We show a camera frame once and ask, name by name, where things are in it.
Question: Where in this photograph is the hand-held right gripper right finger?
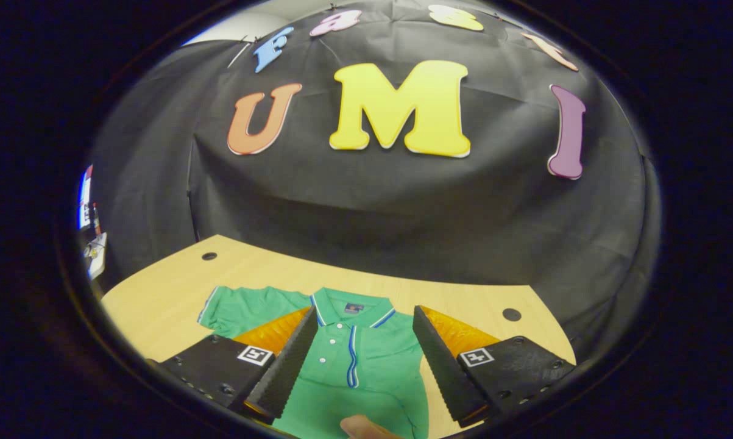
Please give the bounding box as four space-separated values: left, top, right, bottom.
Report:
413 305 577 429

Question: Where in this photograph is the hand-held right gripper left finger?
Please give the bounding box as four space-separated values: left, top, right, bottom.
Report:
157 306 319 426

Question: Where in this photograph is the green T-shirt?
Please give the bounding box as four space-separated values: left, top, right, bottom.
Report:
197 285 431 439

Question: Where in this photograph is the black backdrop cloth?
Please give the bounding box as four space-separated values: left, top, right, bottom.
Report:
89 0 662 360

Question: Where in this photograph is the white side desk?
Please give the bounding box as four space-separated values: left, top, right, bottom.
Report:
86 233 108 280

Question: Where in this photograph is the lit computer monitor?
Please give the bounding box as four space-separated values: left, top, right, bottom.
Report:
78 165 94 231

